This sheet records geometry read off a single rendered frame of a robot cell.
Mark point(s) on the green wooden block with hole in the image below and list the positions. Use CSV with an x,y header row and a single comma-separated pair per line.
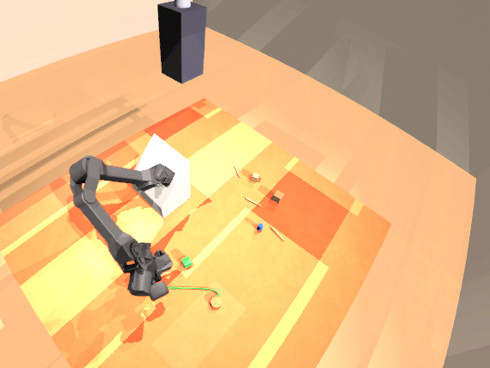
x,y
186,262

